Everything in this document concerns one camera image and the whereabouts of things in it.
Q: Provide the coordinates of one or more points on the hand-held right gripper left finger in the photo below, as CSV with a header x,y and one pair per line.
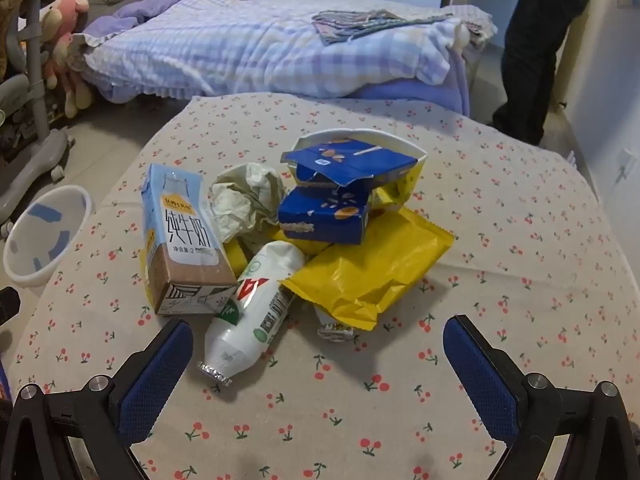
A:
x,y
160,375

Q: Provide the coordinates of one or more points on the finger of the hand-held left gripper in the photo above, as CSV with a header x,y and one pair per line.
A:
x,y
7,306

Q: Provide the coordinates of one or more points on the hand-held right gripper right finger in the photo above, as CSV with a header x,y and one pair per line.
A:
x,y
475,375

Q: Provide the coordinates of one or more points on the white bin with blue tape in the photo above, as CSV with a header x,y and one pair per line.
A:
x,y
25,260

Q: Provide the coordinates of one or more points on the white plastic yogurt bottle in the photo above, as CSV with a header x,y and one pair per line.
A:
x,y
250,320

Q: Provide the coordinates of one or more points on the small yellow snack wrapper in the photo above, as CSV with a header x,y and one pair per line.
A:
x,y
233,256

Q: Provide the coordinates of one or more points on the large yellow snack wrapper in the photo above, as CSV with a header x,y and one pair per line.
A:
x,y
380,270

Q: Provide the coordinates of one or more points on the white paper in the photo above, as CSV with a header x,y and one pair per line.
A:
x,y
245,200

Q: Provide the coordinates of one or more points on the cherry print tablecloth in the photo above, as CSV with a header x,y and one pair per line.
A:
x,y
500,240

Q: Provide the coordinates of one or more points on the blue and white milk carton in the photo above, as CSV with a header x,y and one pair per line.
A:
x,y
185,230

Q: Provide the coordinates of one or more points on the silver-edged small wrapper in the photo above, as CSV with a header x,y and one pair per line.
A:
x,y
334,329

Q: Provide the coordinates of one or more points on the grey rolling chair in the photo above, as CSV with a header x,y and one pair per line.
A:
x,y
35,150

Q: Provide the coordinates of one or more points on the white and yellow paper bowl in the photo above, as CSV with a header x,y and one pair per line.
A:
x,y
407,182

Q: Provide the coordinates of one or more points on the torn flat blue snack box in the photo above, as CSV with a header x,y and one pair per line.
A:
x,y
345,162

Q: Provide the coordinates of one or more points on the pink plush toy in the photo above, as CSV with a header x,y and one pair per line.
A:
x,y
62,35

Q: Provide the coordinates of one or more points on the bed with plaid quilt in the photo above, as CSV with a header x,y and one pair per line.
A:
x,y
425,95

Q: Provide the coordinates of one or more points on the folded striped cloth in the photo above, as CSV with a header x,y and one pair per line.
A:
x,y
350,25

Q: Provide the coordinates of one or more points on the white wall socket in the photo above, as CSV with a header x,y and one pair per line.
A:
x,y
626,157

